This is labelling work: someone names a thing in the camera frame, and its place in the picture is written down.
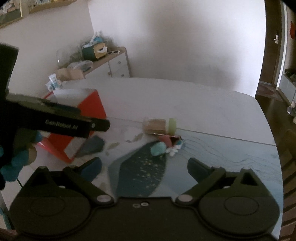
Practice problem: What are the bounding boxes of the pink binder clip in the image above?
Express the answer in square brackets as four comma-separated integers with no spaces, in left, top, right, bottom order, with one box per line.
[154,133,182,148]

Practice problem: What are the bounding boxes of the teal toy figure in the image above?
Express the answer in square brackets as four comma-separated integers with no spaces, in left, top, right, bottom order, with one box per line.
[151,142,167,157]

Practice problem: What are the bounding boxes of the cork jar with green lid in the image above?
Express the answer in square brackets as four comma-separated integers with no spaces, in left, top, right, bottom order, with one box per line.
[142,118,177,135]

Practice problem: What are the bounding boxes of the teal gloved left hand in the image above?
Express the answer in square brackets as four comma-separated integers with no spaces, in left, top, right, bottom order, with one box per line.
[1,130,43,190]

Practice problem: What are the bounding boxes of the red and white storage box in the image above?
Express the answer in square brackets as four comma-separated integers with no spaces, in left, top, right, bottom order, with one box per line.
[38,88,110,163]

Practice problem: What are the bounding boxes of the blue patterned table mat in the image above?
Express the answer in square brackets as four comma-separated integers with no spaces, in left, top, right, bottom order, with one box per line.
[97,129,284,239]

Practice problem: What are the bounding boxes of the brown cardboard box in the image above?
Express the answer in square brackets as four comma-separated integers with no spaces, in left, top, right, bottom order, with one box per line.
[55,68,85,81]

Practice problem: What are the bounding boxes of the wooden chair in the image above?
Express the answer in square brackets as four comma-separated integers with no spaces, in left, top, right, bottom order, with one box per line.
[277,130,295,240]

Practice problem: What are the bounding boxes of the green and yellow tissue holder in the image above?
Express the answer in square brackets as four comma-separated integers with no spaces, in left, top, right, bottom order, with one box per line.
[82,36,107,61]

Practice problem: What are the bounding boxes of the white drawer cabinet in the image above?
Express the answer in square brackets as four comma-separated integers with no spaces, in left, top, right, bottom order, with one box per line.
[83,47,130,79]

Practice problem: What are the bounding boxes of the white sunglasses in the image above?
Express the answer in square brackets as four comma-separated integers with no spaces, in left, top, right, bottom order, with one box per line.
[107,50,120,55]

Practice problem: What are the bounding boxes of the white and blue axolotl keychain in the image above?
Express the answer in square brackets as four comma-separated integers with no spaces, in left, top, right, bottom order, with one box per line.
[166,140,184,157]

